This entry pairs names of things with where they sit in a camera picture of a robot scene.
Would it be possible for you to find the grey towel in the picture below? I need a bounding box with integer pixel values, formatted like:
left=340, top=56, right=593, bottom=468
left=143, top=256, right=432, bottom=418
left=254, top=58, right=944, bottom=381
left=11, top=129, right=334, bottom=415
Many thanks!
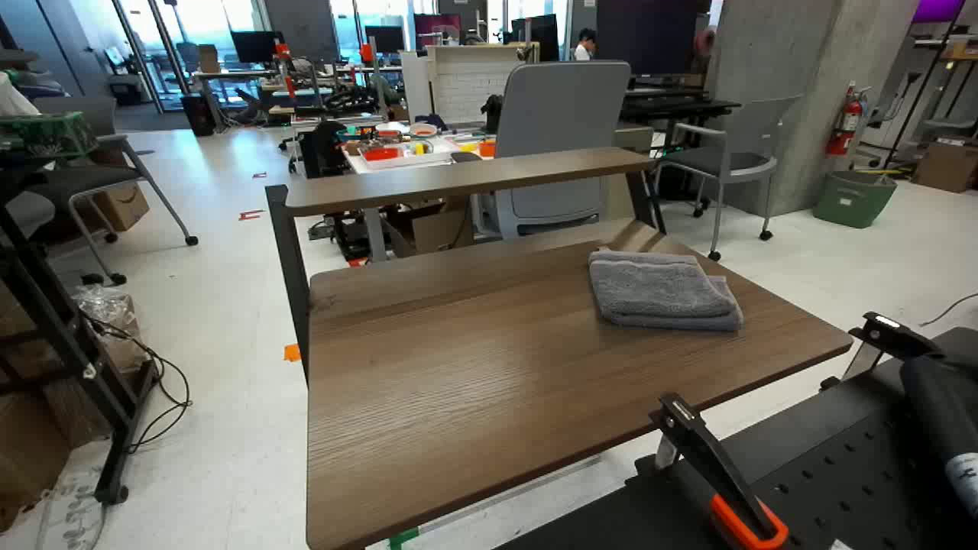
left=587, top=249, right=750, bottom=336

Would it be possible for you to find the open cardboard box under table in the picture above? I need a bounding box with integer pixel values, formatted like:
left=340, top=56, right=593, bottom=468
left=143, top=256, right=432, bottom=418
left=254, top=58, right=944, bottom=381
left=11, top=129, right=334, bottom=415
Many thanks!
left=381, top=199, right=481, bottom=261

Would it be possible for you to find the wooden desk riser shelf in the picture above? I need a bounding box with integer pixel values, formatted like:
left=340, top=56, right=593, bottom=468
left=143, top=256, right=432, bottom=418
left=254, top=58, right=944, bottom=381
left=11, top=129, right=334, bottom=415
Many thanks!
left=262, top=143, right=671, bottom=381

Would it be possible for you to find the white table with clutter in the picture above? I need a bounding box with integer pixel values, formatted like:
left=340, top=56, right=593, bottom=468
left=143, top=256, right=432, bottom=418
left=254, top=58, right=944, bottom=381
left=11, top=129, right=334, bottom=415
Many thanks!
left=337, top=123, right=504, bottom=178

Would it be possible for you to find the grey high-back office chair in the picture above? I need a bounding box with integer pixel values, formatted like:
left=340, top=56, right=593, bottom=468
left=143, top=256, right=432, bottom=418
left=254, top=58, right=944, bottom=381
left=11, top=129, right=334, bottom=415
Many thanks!
left=492, top=58, right=636, bottom=244

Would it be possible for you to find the white cabinet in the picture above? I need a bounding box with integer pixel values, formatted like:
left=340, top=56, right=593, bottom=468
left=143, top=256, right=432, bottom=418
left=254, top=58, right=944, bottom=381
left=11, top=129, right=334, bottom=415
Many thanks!
left=401, top=40, right=543, bottom=129

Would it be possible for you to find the black bag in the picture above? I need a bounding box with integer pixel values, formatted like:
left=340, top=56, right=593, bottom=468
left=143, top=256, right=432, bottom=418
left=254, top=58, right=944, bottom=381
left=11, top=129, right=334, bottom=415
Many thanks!
left=297, top=116, right=359, bottom=182

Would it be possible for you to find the person with face mask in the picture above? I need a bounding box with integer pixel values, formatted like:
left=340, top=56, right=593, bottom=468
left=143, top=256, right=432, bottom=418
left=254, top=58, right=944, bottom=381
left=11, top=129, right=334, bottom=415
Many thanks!
left=568, top=25, right=604, bottom=63

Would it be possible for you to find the grey armchair on casters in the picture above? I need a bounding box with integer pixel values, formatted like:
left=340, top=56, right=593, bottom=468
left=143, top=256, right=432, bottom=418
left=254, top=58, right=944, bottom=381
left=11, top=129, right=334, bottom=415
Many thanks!
left=654, top=95, right=805, bottom=263

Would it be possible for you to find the dark computer monitor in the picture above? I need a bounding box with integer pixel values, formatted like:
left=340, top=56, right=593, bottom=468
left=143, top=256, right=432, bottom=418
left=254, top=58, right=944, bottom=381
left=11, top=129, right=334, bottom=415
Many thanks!
left=226, top=27, right=282, bottom=67

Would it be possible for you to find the green plastic bin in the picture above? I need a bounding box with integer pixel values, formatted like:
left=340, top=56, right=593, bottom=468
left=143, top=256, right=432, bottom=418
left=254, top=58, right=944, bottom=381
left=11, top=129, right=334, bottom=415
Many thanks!
left=810, top=166, right=903, bottom=233

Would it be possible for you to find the cardboard box under grey chair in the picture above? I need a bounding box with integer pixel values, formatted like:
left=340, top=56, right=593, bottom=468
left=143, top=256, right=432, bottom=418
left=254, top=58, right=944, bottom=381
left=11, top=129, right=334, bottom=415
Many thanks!
left=89, top=179, right=153, bottom=234

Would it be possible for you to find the red fire extinguisher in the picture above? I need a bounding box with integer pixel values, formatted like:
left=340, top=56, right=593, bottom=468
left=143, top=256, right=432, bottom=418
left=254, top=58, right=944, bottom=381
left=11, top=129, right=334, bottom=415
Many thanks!
left=826, top=83, right=870, bottom=161

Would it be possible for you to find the clear plastic bag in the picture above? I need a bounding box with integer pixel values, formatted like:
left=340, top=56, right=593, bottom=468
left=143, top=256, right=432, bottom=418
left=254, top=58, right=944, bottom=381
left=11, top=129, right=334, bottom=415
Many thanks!
left=67, top=281, right=143, bottom=343

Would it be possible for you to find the black and silver clamp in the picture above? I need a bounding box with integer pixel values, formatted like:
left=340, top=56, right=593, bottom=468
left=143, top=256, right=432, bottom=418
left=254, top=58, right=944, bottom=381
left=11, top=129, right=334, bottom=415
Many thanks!
left=819, top=308, right=947, bottom=398

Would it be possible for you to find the grey folding chair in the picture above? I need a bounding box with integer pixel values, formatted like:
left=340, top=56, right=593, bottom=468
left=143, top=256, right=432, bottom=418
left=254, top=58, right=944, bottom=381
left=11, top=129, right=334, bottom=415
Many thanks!
left=29, top=129, right=201, bottom=290

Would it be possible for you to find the black metal rack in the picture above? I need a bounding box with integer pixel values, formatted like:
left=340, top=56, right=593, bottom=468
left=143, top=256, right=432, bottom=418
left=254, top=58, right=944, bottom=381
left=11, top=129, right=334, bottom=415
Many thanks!
left=0, top=190, right=166, bottom=506

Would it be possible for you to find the cardboard box by column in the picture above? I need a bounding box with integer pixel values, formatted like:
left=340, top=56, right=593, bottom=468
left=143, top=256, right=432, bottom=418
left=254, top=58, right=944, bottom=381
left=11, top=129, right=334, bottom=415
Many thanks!
left=912, top=139, right=978, bottom=196

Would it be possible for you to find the black clamp with orange handle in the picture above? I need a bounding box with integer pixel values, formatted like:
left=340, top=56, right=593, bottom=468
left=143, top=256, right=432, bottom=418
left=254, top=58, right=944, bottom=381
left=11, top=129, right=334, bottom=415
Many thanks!
left=647, top=391, right=795, bottom=550

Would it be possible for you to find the black floor cable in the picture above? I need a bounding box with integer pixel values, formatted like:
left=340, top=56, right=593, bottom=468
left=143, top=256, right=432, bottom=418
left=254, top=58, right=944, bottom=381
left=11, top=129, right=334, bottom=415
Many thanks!
left=119, top=334, right=196, bottom=453

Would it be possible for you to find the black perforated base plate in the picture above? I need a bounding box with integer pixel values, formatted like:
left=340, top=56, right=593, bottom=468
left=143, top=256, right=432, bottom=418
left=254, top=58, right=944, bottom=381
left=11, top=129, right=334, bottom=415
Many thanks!
left=495, top=354, right=978, bottom=550

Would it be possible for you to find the black cylindrical post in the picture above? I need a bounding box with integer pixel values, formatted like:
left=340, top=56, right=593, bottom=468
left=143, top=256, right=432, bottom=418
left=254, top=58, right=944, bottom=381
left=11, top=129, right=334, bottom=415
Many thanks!
left=898, top=323, right=978, bottom=512

